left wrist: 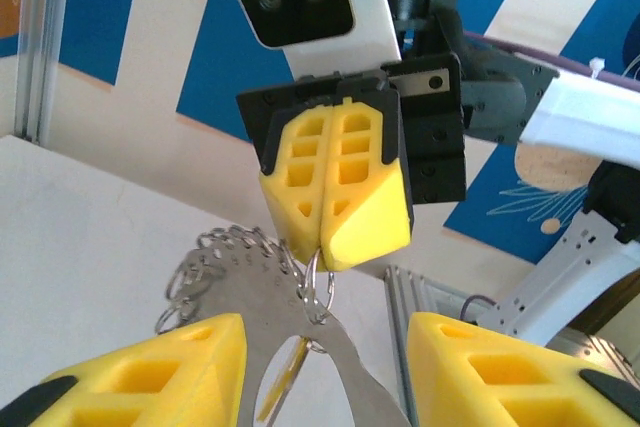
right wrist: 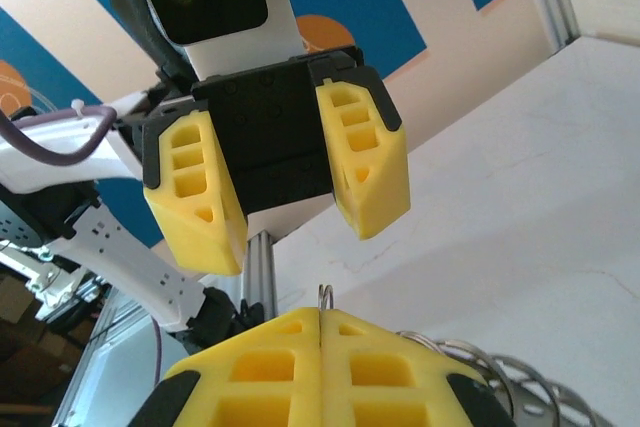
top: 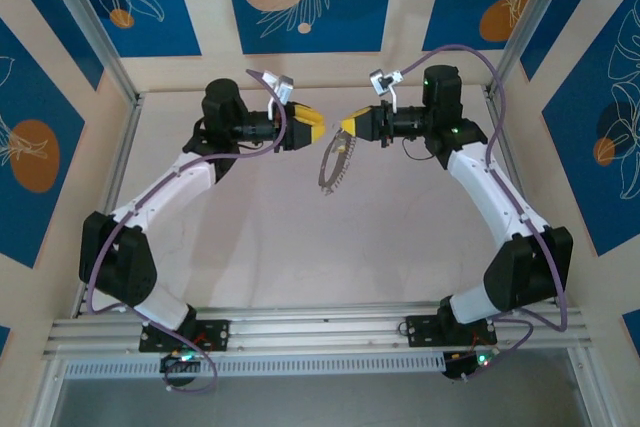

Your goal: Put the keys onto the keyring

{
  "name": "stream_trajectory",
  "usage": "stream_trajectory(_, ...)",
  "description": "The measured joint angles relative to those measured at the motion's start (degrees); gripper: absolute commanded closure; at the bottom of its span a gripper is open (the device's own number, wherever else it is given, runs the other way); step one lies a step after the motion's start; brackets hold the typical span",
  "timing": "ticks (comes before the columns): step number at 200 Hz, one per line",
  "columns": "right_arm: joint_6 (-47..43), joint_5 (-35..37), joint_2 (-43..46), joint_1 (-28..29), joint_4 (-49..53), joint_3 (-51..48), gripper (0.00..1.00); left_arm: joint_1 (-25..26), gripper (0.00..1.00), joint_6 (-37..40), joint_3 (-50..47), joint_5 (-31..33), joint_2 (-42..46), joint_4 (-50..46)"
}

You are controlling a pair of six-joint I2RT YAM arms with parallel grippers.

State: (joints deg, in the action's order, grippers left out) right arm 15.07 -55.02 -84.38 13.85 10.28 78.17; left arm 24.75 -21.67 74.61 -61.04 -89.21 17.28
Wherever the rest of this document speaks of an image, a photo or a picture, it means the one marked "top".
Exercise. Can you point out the large metal keyring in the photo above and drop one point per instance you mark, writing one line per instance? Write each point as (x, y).
(346, 159)

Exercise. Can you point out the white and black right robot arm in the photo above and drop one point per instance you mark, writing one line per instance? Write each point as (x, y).
(495, 187)

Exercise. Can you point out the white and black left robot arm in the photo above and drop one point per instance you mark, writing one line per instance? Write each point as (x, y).
(165, 187)

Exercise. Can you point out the black controller board green light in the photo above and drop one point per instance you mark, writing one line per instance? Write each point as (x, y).
(457, 367)
(175, 362)

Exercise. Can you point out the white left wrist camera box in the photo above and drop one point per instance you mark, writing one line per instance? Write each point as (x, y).
(284, 89)

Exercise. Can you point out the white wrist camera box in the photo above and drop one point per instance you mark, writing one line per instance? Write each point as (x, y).
(284, 89)
(380, 82)

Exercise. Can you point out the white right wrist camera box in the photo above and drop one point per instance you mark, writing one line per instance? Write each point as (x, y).
(380, 82)

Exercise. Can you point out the aluminium frame post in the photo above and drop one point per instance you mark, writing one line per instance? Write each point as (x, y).
(92, 22)
(527, 22)

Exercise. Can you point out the aluminium table side rail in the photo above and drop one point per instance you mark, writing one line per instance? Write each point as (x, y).
(122, 157)

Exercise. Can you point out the long aluminium mounting rail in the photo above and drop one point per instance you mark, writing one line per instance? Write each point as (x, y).
(320, 334)

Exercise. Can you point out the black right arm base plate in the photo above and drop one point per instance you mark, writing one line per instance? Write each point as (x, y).
(420, 332)

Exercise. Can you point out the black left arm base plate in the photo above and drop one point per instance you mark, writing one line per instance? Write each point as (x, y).
(217, 334)

